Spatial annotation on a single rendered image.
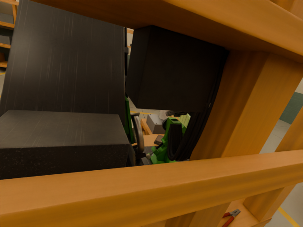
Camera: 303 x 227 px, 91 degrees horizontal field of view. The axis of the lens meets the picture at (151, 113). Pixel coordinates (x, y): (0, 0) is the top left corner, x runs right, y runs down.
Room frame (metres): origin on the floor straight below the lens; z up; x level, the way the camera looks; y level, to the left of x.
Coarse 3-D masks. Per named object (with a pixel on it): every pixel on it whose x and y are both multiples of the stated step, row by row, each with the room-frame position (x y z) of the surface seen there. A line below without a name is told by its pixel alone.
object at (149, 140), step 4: (144, 136) 0.94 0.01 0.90; (148, 136) 0.96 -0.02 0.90; (152, 136) 0.97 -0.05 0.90; (156, 136) 0.98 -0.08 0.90; (144, 140) 0.90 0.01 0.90; (148, 140) 0.91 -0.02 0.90; (152, 140) 0.92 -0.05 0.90; (132, 144) 0.82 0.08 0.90; (136, 144) 0.83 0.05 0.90; (144, 144) 0.85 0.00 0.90; (148, 144) 0.86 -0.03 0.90; (152, 144) 0.87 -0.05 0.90
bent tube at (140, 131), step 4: (132, 116) 0.57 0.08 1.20; (136, 116) 0.57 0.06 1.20; (132, 120) 0.57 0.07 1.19; (136, 120) 0.56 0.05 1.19; (136, 124) 0.55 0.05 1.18; (140, 124) 0.57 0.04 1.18; (136, 128) 0.54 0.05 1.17; (140, 128) 0.55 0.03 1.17; (136, 132) 0.53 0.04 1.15; (140, 132) 0.53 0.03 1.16; (136, 136) 0.53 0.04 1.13; (140, 136) 0.53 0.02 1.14; (140, 140) 0.52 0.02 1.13; (140, 144) 0.52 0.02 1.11; (136, 148) 0.60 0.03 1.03; (140, 148) 0.52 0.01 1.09; (140, 152) 0.54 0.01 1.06
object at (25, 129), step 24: (0, 120) 0.29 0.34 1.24; (24, 120) 0.32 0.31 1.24; (48, 120) 0.34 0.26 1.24; (72, 120) 0.37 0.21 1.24; (96, 120) 0.40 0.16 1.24; (120, 120) 0.44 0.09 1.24; (0, 144) 0.22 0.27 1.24; (24, 144) 0.24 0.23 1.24; (48, 144) 0.25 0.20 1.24; (72, 144) 0.27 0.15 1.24; (96, 144) 0.29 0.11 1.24; (120, 144) 0.31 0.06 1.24; (0, 168) 0.21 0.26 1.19; (24, 168) 0.23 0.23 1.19; (48, 168) 0.24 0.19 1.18; (72, 168) 0.26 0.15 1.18; (96, 168) 0.29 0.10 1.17
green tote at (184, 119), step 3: (180, 117) 1.67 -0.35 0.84; (183, 117) 1.58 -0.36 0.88; (186, 117) 1.49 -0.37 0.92; (189, 117) 1.40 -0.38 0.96; (180, 120) 1.63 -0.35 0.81; (183, 120) 1.56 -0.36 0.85; (186, 120) 1.47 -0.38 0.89; (183, 123) 1.53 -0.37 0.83; (186, 123) 1.44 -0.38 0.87; (186, 126) 1.41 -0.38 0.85
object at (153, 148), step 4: (184, 128) 0.72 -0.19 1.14; (184, 132) 0.72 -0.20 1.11; (160, 144) 0.70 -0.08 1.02; (164, 144) 0.68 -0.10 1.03; (152, 148) 0.69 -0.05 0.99; (156, 148) 0.68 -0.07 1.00; (160, 148) 0.70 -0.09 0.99; (164, 148) 0.69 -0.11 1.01; (156, 152) 0.67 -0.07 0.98; (160, 152) 0.67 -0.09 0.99; (156, 156) 0.66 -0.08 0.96
